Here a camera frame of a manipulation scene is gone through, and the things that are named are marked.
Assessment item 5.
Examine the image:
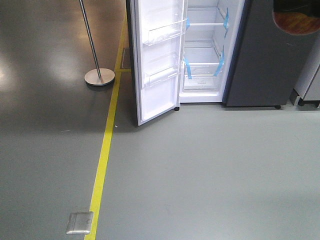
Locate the red yellow apple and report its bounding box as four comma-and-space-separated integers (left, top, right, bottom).
272, 0, 320, 36

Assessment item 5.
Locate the fridge door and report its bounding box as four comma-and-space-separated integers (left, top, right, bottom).
126, 0, 188, 126

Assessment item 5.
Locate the glass fridge shelf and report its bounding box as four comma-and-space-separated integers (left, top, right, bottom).
187, 7, 226, 26
184, 40, 222, 65

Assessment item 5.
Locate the grey fridge body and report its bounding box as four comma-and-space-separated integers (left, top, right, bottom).
179, 0, 320, 109

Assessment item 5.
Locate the lower clear door bin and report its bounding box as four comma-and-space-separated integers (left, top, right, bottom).
143, 61, 184, 87

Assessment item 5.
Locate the clear door bin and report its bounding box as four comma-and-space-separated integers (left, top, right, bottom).
142, 18, 187, 46
143, 61, 184, 87

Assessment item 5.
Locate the blue tape strip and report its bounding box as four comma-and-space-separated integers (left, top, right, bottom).
213, 47, 225, 77
186, 17, 190, 29
223, 8, 230, 39
184, 57, 192, 80

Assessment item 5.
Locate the clear crisper drawer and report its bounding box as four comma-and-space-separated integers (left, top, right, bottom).
182, 63, 222, 92

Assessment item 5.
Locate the middle clear door bin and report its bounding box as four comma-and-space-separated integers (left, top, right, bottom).
142, 18, 187, 46

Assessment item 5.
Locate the white appliance on wheels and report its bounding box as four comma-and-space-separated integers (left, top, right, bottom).
289, 47, 320, 109

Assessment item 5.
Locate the matte silver stanchion post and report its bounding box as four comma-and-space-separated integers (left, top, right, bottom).
79, 0, 116, 87

